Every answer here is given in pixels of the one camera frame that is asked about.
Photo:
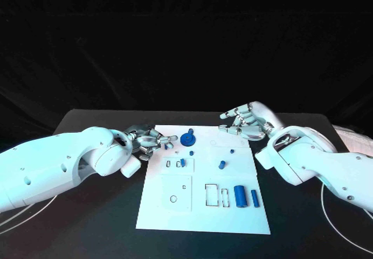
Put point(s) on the thin blue cylinder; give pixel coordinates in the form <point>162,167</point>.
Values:
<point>256,198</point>

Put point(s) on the thick blue cylinder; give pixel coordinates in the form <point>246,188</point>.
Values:
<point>241,196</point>

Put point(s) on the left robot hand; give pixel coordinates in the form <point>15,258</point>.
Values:
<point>149,139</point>

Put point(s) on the blue gear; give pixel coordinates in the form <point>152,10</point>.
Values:
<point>188,139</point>

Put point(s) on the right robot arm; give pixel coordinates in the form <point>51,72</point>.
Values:
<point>315,161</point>

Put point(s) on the white cloth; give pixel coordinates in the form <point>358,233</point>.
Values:
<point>354,141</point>

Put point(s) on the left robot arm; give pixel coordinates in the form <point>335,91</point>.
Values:
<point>44,168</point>

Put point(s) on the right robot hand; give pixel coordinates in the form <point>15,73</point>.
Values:
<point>251,121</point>

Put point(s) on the blue plug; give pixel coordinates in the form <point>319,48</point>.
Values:
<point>182,162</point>

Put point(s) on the white task board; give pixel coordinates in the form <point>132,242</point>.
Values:
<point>201,182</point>

